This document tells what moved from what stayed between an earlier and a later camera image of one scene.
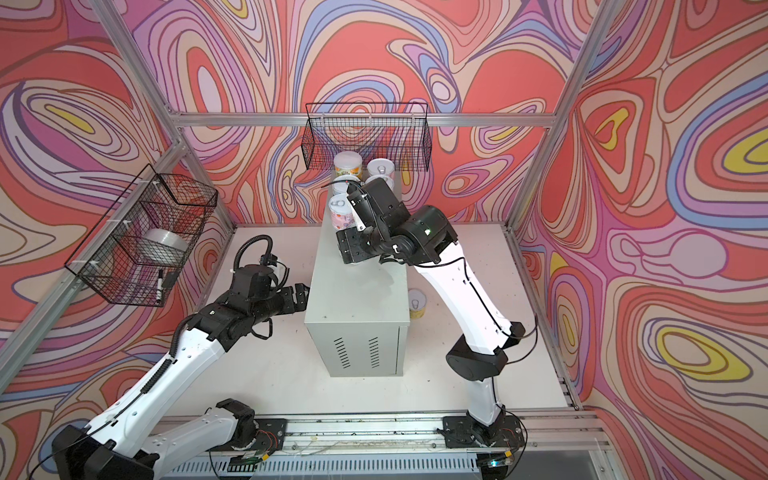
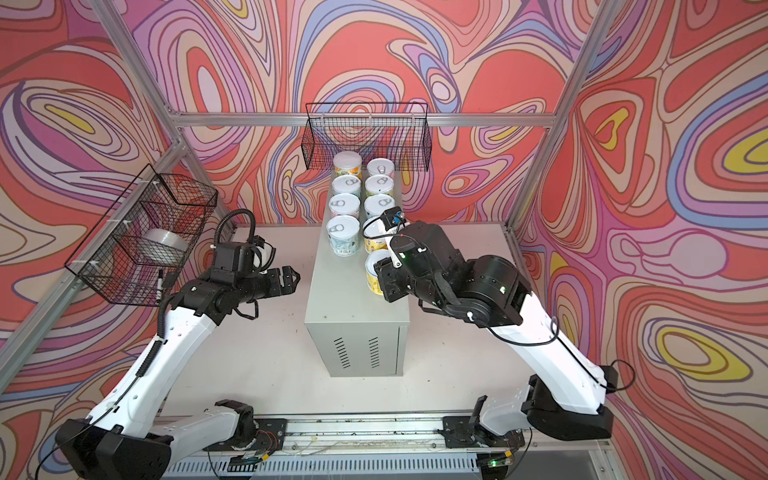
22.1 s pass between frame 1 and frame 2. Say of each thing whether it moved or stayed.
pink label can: stayed
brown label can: stayed
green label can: stayed
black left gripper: moved
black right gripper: moved
